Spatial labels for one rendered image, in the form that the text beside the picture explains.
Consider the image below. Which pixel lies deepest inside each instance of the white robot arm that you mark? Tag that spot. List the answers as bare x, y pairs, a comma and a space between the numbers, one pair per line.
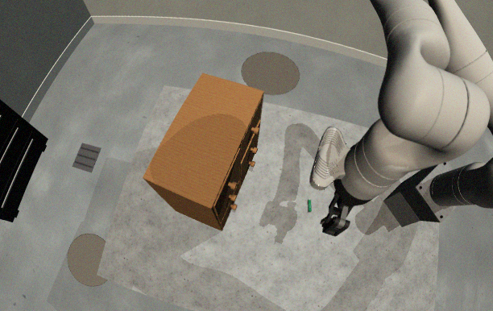
443, 113

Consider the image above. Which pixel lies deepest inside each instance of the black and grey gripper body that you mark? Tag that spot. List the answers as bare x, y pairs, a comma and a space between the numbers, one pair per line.
345, 198

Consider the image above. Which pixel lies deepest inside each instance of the brown wooden chest of drawers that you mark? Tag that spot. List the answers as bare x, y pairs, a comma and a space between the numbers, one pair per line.
192, 161

